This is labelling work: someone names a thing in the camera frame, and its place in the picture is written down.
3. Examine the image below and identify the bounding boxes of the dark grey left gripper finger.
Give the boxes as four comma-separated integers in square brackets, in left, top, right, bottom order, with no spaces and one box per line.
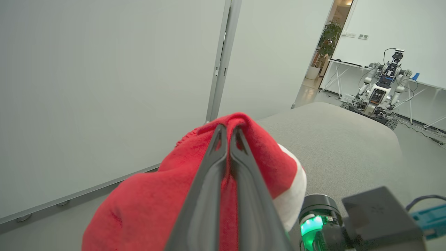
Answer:
[164,124,228,251]

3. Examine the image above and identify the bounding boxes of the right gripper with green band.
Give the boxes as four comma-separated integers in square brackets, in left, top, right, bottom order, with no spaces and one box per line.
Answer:
[229,127,349,251]

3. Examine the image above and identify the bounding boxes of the red garment with white trim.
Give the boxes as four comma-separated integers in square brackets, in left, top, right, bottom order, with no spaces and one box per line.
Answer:
[82,112,307,251]

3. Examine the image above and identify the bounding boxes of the white long table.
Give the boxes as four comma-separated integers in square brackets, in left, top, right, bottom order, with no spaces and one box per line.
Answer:
[321,59,446,130]

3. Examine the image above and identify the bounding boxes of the white and grey wheeled robot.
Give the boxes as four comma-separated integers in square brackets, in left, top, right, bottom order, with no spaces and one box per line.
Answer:
[340,48,414,131]

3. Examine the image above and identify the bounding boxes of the blue connector block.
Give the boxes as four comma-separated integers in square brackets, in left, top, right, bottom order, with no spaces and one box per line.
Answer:
[410,204,446,241]

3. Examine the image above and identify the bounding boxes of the green potted plant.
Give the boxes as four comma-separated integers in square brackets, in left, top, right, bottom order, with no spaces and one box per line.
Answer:
[315,21,344,69]

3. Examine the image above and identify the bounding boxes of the dark grey wrist camera box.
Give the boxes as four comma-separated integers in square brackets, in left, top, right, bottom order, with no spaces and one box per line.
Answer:
[341,186,433,251]

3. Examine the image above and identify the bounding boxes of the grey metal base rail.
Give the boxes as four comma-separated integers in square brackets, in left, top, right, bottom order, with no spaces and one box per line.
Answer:
[0,163,161,225]

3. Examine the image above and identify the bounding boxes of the grey metal partition post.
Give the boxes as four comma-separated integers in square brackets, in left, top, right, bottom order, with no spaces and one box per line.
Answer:
[205,0,243,123]

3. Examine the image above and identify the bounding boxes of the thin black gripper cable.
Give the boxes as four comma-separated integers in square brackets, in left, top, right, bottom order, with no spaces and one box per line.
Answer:
[406,195,446,212]

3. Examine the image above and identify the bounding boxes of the black floor cable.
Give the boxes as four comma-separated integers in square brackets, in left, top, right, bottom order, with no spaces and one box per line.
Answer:
[397,118,446,146]

